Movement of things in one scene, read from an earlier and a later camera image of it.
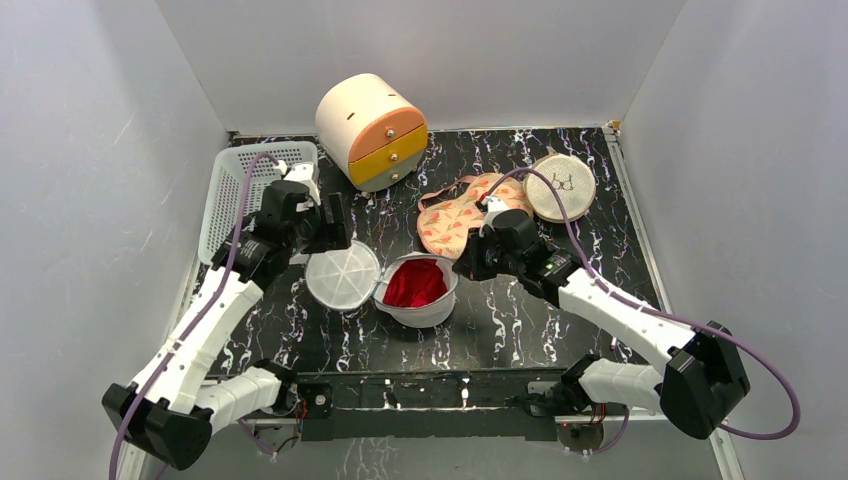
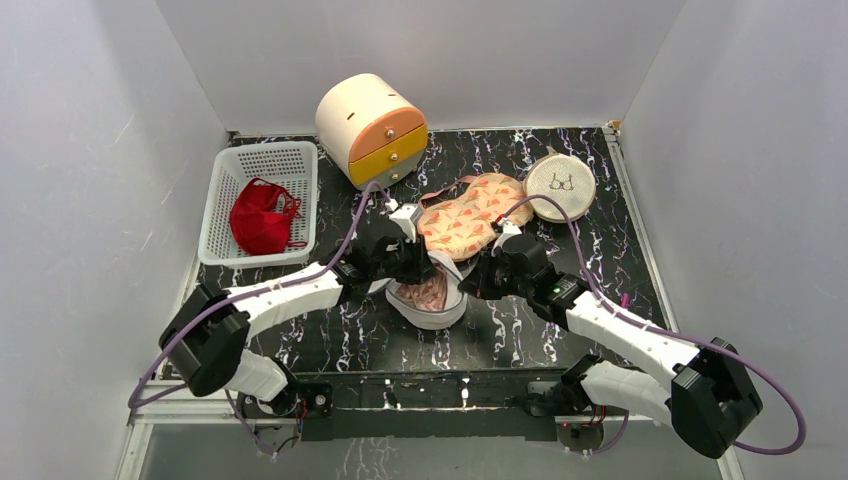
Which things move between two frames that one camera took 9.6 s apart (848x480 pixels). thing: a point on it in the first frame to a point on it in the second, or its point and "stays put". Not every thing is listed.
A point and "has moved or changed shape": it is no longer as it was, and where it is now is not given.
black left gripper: (334, 236) to (421, 267)
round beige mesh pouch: (573, 179) stays put
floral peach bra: (449, 216) stays put
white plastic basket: (223, 206) stays put
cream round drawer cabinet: (370, 132) stays put
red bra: (414, 281) has moved or changed shape
